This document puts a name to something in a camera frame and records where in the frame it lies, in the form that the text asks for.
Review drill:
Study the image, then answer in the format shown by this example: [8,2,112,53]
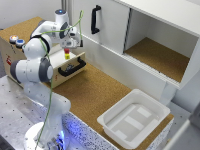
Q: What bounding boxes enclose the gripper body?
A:
[60,27,84,50]

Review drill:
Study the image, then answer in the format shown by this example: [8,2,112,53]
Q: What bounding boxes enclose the yellow block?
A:
[64,53,72,61]

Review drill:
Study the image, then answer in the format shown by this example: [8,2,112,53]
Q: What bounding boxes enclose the white cabinet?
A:
[71,0,200,108]

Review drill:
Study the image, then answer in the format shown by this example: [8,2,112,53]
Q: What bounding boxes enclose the wooden drawer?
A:
[45,49,87,90]

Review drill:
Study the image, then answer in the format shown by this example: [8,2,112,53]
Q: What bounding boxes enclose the white sliding door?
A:
[72,0,131,55]

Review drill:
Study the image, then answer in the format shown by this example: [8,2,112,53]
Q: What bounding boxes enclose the wooden drawer box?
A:
[0,16,87,90]

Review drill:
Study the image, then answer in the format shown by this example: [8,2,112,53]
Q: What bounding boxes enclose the blue button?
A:
[15,38,26,48]

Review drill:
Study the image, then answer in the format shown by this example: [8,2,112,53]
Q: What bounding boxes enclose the red button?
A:
[8,34,19,44]

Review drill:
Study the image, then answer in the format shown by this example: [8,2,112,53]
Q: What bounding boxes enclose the white plastic box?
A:
[96,88,172,150]

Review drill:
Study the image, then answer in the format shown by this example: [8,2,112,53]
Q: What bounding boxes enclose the black door handle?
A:
[90,4,102,35]

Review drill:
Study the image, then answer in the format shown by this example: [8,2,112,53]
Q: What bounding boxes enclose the black drawer handle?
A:
[57,56,87,78]

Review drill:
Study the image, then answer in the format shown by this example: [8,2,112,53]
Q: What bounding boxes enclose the green cable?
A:
[34,9,85,150]

